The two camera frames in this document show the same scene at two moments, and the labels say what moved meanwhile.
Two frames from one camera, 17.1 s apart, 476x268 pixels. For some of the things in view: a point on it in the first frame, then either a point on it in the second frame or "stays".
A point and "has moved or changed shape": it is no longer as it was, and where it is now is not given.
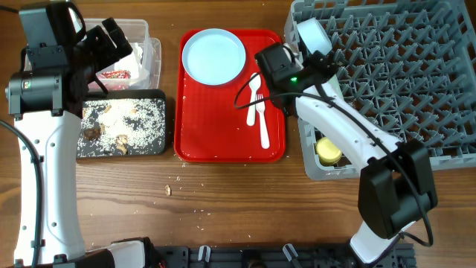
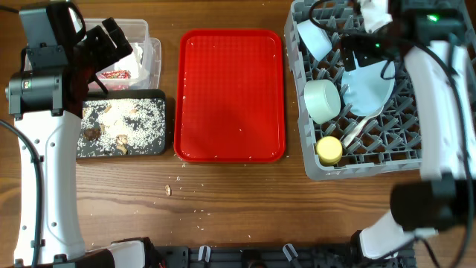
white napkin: (132, 62) stays
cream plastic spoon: (253, 83) has moved or changed shape
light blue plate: (213, 56) -> (366, 88)
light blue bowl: (314, 36) stays
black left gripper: (110, 53) stays
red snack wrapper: (115, 74) stays
